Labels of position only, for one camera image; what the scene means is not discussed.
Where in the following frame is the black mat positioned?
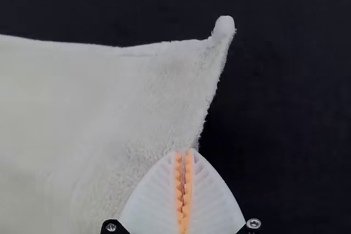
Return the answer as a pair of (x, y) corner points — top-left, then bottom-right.
(0, 0), (351, 234)

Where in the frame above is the pale towel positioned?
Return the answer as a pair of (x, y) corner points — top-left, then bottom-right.
(0, 14), (238, 234)

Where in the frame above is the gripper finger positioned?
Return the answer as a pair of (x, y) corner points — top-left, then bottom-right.
(100, 151), (185, 234)
(183, 147), (262, 234)

